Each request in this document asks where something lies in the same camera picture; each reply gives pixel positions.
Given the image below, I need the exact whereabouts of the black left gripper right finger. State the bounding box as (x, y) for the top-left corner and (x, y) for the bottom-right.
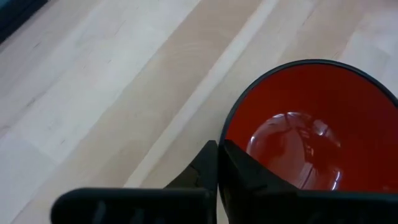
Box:
(219, 139), (398, 224)

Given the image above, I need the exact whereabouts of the small red bowl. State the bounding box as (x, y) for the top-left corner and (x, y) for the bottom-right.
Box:
(218, 58), (398, 193)

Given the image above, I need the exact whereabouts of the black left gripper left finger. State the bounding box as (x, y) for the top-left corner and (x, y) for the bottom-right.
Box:
(51, 139), (218, 224)

